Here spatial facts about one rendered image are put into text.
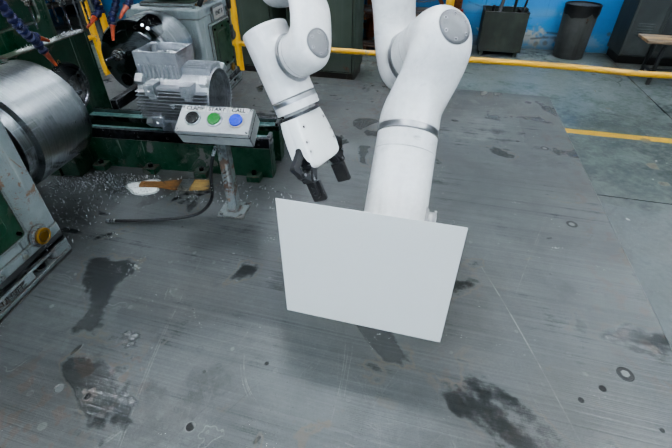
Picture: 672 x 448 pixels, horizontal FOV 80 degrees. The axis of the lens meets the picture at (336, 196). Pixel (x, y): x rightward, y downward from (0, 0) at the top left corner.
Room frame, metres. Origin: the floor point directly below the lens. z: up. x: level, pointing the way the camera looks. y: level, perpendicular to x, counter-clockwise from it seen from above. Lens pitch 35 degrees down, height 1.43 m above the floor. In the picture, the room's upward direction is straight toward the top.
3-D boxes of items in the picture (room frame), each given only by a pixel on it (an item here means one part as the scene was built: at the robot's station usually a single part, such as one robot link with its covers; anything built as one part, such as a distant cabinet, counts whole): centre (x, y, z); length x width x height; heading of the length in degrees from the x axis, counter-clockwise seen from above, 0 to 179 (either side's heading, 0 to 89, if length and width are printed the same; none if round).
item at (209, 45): (1.72, 0.61, 0.99); 0.35 x 0.31 x 0.37; 172
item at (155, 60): (1.10, 0.46, 1.11); 0.12 x 0.11 x 0.07; 82
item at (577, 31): (5.09, -2.89, 0.30); 0.39 x 0.39 x 0.60
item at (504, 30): (5.23, -2.06, 0.41); 0.52 x 0.47 x 0.82; 76
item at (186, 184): (0.95, 0.46, 0.80); 0.21 x 0.05 x 0.01; 88
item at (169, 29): (1.46, 0.65, 1.04); 0.41 x 0.25 x 0.25; 172
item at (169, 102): (1.10, 0.43, 1.02); 0.20 x 0.19 x 0.19; 82
